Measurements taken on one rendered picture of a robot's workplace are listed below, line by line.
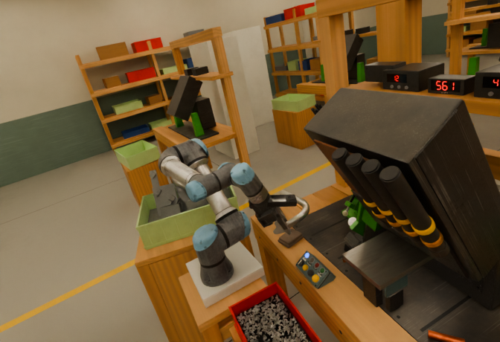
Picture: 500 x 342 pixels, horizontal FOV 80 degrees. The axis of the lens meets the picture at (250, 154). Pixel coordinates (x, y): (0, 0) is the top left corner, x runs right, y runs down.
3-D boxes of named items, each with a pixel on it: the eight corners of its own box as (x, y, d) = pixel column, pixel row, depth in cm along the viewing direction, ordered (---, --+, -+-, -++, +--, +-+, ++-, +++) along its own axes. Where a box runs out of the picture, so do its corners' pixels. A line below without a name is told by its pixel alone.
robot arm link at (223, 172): (206, 169, 113) (220, 175, 104) (230, 157, 119) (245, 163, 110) (211, 186, 116) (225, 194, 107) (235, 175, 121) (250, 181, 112)
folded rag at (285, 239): (289, 249, 138) (287, 244, 137) (277, 242, 144) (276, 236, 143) (303, 238, 143) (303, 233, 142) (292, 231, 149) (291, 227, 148)
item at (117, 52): (231, 115, 794) (209, 24, 711) (115, 155, 669) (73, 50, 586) (222, 114, 839) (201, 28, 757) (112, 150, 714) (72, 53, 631)
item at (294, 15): (342, 111, 629) (331, -8, 547) (274, 102, 836) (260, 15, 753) (359, 103, 651) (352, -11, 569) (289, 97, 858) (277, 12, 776)
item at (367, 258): (380, 294, 84) (379, 285, 83) (342, 261, 98) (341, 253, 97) (472, 238, 96) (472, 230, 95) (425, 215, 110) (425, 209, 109)
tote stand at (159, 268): (174, 355, 198) (134, 263, 169) (174, 296, 246) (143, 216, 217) (269, 318, 209) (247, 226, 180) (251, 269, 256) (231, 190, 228)
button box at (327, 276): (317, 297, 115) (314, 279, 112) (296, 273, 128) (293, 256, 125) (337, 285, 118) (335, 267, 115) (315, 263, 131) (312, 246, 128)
